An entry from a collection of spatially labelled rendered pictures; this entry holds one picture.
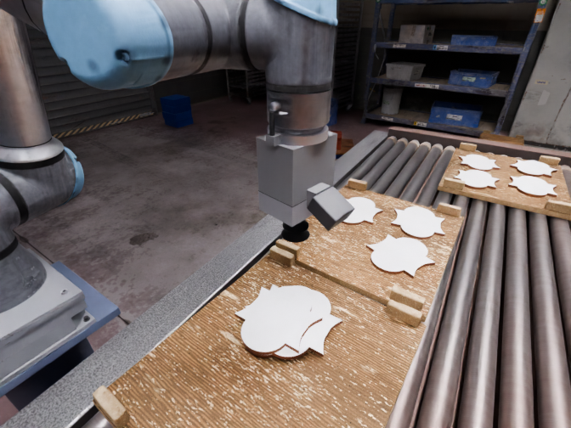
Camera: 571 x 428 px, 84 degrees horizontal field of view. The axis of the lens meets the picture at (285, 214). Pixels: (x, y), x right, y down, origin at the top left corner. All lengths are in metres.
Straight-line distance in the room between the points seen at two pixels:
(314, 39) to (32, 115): 0.51
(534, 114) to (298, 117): 4.71
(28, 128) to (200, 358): 0.48
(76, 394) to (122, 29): 0.52
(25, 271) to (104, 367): 0.25
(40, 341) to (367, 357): 0.57
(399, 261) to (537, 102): 4.36
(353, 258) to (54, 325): 0.60
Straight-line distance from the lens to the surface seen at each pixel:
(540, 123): 5.03
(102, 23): 0.27
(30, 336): 0.73
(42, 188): 0.74
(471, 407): 0.60
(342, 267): 0.71
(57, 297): 0.74
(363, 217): 0.86
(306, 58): 0.35
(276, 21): 0.36
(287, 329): 0.54
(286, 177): 0.38
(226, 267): 0.74
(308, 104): 0.36
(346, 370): 0.55
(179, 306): 0.68
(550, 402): 0.67
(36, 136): 0.72
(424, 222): 0.89
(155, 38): 0.28
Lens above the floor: 1.40
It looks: 32 degrees down
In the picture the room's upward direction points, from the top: straight up
